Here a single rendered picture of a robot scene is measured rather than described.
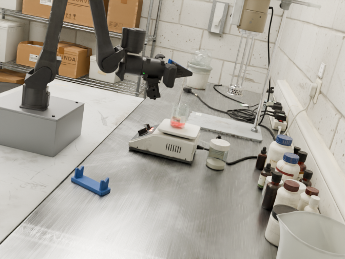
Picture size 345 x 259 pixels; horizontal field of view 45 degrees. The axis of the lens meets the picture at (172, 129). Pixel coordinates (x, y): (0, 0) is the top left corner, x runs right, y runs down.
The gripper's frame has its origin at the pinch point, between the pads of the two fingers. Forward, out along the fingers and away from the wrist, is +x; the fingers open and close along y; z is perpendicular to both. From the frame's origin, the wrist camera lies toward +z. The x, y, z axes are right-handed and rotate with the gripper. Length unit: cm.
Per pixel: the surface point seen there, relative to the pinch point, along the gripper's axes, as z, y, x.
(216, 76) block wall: 41, -223, 99
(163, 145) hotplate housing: 21.4, 5.2, -2.6
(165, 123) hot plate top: 16.8, -1.5, -1.3
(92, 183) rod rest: 24.8, 26.1, -24.1
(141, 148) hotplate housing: 24.2, 2.7, -8.1
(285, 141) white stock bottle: 12.8, 14.7, 31.2
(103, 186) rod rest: 24.0, 29.1, -21.6
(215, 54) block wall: 22, -225, 95
